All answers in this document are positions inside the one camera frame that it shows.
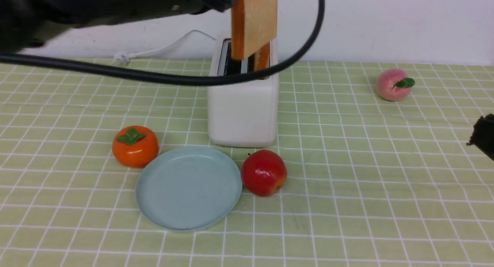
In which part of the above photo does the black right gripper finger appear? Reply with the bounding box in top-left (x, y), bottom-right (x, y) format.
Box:
top-left (466, 113), bottom-right (494, 161)

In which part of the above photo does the toast slice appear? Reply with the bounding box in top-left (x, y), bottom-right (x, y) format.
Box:
top-left (254, 42), bottom-right (271, 71)
top-left (231, 0), bottom-right (278, 60)

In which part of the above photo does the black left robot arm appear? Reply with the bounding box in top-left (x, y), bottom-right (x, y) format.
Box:
top-left (0, 0), bottom-right (235, 53)

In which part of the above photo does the pink toy peach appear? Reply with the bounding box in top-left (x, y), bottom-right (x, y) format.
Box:
top-left (376, 68), bottom-right (415, 102)

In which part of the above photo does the green checkered tablecloth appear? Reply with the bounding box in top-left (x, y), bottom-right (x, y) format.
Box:
top-left (0, 61), bottom-right (494, 267)

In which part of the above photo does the red toy apple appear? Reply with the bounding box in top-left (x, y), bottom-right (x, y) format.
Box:
top-left (240, 149), bottom-right (288, 197)

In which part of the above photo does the white toaster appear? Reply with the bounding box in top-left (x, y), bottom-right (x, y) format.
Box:
top-left (207, 32), bottom-right (279, 149)

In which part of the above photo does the light blue plate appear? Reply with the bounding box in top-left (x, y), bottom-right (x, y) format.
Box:
top-left (135, 146), bottom-right (242, 232)

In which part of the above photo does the orange toy persimmon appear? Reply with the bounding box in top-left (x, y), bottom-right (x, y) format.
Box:
top-left (112, 126), bottom-right (159, 169)

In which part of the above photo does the white toaster power cord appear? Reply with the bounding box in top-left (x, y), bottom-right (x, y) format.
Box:
top-left (114, 30), bottom-right (217, 65)

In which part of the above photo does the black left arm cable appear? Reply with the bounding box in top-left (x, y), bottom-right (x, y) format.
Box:
top-left (0, 0), bottom-right (325, 86)

